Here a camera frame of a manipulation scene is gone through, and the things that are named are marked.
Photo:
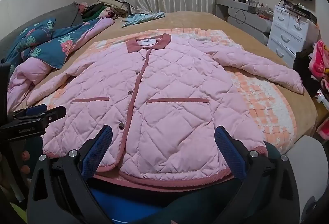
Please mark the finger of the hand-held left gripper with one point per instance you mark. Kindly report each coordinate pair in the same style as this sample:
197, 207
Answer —
55, 115
36, 110

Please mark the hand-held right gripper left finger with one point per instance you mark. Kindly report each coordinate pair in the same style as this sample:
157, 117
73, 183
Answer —
99, 152

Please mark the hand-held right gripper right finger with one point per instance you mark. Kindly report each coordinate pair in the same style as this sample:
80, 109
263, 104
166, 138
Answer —
228, 154

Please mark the pink quilted jacket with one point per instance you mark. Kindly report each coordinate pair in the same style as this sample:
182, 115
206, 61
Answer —
167, 90

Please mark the pile of mixed clothes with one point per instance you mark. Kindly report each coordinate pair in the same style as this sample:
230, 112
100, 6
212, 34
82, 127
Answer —
108, 8

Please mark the person's left hand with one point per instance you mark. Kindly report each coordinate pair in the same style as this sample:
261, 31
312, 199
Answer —
25, 155

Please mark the orange checked blanket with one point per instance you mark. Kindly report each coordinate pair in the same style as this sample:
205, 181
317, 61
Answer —
270, 111

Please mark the blue floral quilt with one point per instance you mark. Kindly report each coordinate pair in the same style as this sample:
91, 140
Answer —
51, 47

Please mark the grey headboard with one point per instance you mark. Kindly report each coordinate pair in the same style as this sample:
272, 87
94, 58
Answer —
46, 16

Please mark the dark garment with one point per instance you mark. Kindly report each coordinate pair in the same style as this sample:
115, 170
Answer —
304, 70

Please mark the light blue cloth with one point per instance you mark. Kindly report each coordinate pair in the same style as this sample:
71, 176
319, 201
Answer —
144, 18

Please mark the grey cluttered desk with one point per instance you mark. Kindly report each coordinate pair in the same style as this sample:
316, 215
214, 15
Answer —
246, 23

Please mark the pink cartoon blanket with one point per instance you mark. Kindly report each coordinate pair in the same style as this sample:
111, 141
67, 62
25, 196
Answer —
321, 59

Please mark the white drawer cabinet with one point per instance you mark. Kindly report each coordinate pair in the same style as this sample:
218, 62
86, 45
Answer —
285, 34

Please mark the tan bed cover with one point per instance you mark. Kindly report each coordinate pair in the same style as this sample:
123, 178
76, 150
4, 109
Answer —
205, 21

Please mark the black flat box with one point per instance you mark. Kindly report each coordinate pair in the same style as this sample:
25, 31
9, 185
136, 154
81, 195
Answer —
300, 12

